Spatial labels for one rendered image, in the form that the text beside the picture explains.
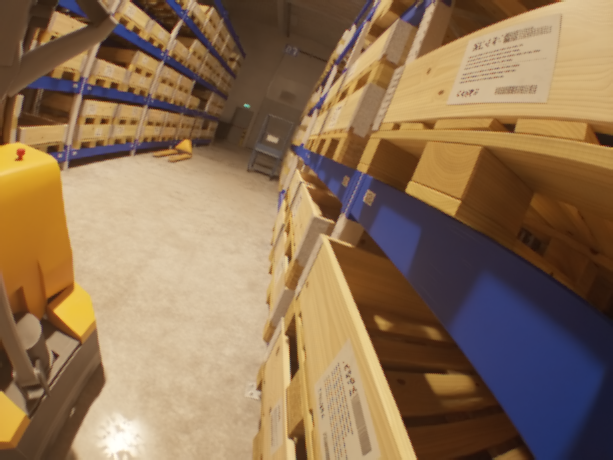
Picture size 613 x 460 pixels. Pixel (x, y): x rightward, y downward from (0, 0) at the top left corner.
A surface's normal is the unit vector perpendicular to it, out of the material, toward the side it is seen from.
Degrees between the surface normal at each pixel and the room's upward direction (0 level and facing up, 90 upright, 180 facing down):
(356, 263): 90
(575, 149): 90
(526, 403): 90
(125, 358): 0
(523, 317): 90
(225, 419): 0
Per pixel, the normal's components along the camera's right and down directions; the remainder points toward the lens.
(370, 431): -0.92, -0.33
